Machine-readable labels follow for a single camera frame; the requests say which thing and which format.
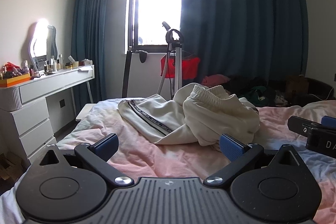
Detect white track pants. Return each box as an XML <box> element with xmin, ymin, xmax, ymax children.
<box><xmin>118</xmin><ymin>83</ymin><xmax>260</xmax><ymax>148</ymax></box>

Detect pile of clothes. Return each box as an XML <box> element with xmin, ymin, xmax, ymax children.
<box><xmin>202</xmin><ymin>75</ymin><xmax>335</xmax><ymax>107</ymax></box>

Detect white stool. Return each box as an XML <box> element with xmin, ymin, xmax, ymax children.
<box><xmin>75</xmin><ymin>103</ymin><xmax>96</xmax><ymax>122</ymax></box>

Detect white vanity desk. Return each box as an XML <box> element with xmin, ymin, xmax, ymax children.
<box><xmin>1</xmin><ymin>65</ymin><xmax>95</xmax><ymax>168</ymax></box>

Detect cardboard box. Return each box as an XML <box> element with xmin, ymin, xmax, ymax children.
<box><xmin>0</xmin><ymin>152</ymin><xmax>24</xmax><ymax>186</ymax></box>

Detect black framed panel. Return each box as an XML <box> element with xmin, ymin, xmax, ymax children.
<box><xmin>122</xmin><ymin>50</ymin><xmax>133</xmax><ymax>98</ymax></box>

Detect red bag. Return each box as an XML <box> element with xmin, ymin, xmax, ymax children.
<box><xmin>165</xmin><ymin>55</ymin><xmax>201</xmax><ymax>80</ymax></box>

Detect orange box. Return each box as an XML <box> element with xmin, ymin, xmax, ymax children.
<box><xmin>0</xmin><ymin>73</ymin><xmax>31</xmax><ymax>88</ymax></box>

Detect lit vanity mirror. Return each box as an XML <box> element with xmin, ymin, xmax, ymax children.
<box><xmin>29</xmin><ymin>18</ymin><xmax>49</xmax><ymax>72</ymax></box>

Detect teal curtain right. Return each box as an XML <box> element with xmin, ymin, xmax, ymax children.
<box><xmin>181</xmin><ymin>0</ymin><xmax>309</xmax><ymax>82</ymax></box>

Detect teal curtain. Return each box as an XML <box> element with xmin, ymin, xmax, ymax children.
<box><xmin>71</xmin><ymin>0</ymin><xmax>108</xmax><ymax>109</ymax></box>
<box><xmin>181</xmin><ymin>0</ymin><xmax>309</xmax><ymax>82</ymax></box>

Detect garment steamer stand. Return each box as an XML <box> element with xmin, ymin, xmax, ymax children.
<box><xmin>157</xmin><ymin>22</ymin><xmax>185</xmax><ymax>94</ymax></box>

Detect teal curtain left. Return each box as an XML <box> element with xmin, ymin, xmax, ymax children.
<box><xmin>71</xmin><ymin>0</ymin><xmax>108</xmax><ymax>109</ymax></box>

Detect window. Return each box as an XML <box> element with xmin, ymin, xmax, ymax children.
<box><xmin>127</xmin><ymin>0</ymin><xmax>183</xmax><ymax>50</ymax></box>

